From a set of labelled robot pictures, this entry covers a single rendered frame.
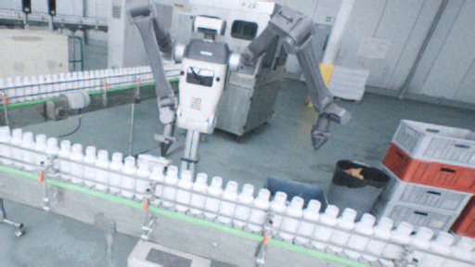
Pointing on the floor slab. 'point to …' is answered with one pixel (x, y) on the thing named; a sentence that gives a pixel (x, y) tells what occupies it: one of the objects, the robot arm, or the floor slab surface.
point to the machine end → (225, 10)
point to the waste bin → (355, 187)
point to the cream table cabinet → (32, 54)
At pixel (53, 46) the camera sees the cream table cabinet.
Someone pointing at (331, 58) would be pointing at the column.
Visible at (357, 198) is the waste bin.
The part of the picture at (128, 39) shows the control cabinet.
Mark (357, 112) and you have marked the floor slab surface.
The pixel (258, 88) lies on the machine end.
